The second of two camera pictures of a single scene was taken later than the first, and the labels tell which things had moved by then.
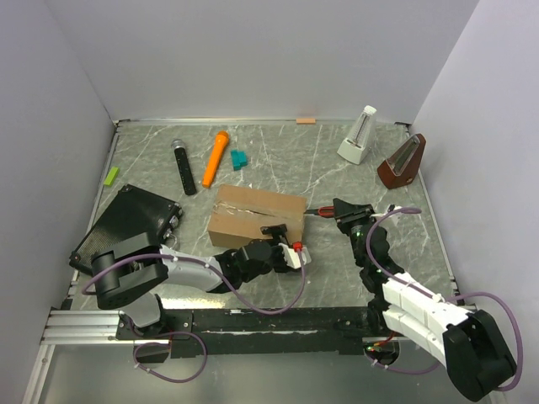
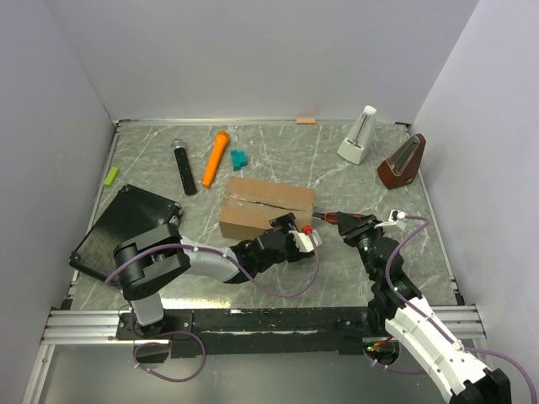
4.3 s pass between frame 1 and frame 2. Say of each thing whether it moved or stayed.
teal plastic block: stayed
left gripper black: moved
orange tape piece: stayed
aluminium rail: stayed
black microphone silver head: stayed
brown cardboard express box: moved
